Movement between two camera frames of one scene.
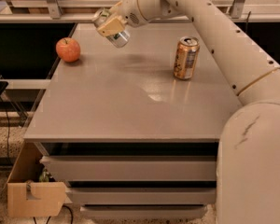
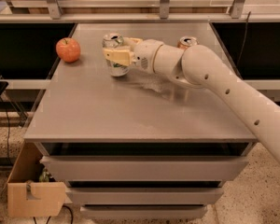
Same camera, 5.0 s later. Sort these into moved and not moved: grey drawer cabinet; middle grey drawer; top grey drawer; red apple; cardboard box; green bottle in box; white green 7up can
Moved: white green 7up can
Not moved: middle grey drawer; red apple; green bottle in box; top grey drawer; grey drawer cabinet; cardboard box
